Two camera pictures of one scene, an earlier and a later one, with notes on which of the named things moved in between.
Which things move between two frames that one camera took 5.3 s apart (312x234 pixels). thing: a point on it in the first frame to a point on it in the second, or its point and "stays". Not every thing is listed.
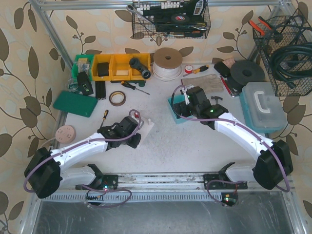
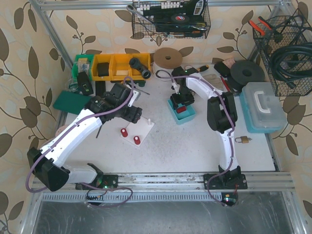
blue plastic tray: x=178 y=98 stays
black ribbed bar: x=100 y=89 stays
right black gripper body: x=182 y=108 to x=182 y=99
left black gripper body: x=134 y=140 to x=133 y=113
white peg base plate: x=147 y=126 stays
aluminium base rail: x=164 y=186 stays
